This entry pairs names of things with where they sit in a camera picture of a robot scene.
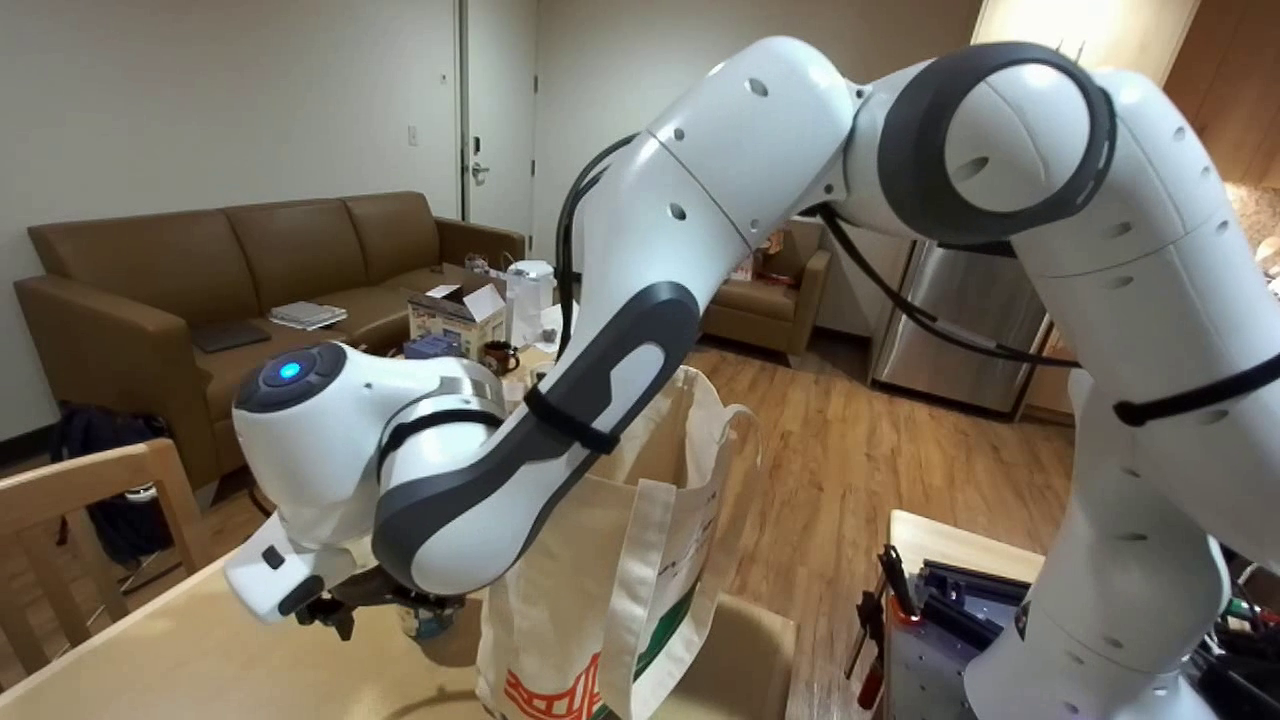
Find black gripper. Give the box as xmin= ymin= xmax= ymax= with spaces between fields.
xmin=291 ymin=571 xmax=470 ymax=653

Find white canvas tote bag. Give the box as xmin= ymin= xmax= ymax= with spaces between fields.
xmin=471 ymin=358 xmax=756 ymax=720

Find dark cup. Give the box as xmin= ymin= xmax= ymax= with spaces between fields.
xmin=476 ymin=337 xmax=526 ymax=378

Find light wooden dining table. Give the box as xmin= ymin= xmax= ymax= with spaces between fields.
xmin=0 ymin=551 xmax=804 ymax=720

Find open cardboard box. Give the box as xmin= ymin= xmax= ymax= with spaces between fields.
xmin=404 ymin=275 xmax=512 ymax=362

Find white paper stack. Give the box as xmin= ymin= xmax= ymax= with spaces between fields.
xmin=264 ymin=296 xmax=352 ymax=337

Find white pitcher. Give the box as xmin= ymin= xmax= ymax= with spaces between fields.
xmin=503 ymin=255 xmax=555 ymax=352

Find dark laptop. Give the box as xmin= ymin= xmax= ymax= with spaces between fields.
xmin=192 ymin=317 xmax=276 ymax=355

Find light wooden slat chair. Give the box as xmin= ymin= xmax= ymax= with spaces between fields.
xmin=0 ymin=437 xmax=218 ymax=694

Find dark blue backpack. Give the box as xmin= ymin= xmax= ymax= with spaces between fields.
xmin=49 ymin=403 xmax=180 ymax=571

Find orange black clamp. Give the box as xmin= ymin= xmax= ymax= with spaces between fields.
xmin=845 ymin=539 xmax=926 ymax=717

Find brown armchair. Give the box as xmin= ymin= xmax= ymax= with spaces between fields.
xmin=699 ymin=217 xmax=837 ymax=367

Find brown leather sofa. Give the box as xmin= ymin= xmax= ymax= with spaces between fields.
xmin=12 ymin=189 xmax=531 ymax=491

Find wooden robot cart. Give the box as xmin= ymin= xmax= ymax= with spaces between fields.
xmin=837 ymin=505 xmax=1280 ymax=720

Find white door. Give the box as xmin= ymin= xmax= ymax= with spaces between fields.
xmin=455 ymin=0 xmax=543 ymax=245

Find stainless steel appliance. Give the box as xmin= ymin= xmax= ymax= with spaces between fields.
xmin=867 ymin=234 xmax=1058 ymax=417

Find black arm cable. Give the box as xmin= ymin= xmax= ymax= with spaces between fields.
xmin=553 ymin=126 xmax=1280 ymax=431

